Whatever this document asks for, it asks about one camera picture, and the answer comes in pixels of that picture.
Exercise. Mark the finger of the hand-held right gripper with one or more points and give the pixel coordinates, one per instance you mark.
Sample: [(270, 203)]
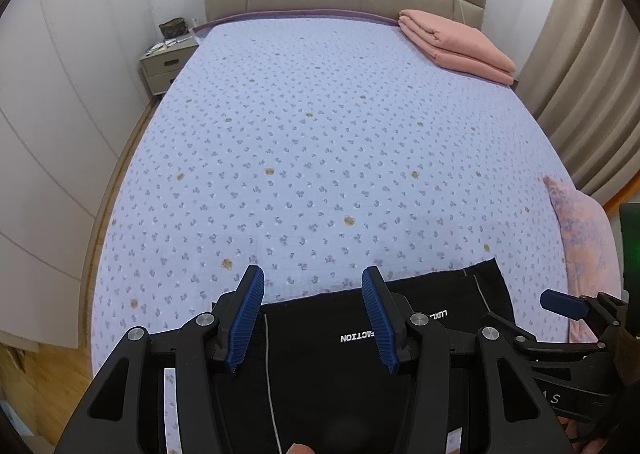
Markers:
[(555, 345), (562, 304)]

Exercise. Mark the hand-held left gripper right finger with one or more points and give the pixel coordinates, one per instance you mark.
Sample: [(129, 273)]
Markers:
[(380, 319)]

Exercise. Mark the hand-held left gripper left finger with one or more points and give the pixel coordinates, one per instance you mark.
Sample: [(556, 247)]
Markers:
[(245, 319)]

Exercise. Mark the black jacket with grey piping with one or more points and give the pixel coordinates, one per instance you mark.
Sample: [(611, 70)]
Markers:
[(330, 384)]

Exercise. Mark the person's left hand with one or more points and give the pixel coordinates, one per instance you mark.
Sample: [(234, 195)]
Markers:
[(301, 449)]

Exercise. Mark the pink floral pillow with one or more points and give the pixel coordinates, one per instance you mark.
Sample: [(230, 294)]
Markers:
[(580, 234)]

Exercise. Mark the floral lilac bed sheet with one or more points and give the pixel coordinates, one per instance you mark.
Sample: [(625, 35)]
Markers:
[(325, 158)]

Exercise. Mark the beige curtain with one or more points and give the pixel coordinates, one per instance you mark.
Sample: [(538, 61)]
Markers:
[(585, 63)]

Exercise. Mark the grey nightstand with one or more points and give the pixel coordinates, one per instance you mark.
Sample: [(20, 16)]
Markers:
[(162, 71)]

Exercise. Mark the pink folded blanket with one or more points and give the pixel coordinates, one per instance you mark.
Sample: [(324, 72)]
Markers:
[(460, 46)]

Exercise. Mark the white wardrobe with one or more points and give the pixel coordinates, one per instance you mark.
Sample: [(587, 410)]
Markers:
[(60, 93)]

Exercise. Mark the camouflage bag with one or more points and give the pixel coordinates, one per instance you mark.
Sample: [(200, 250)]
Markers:
[(172, 27)]

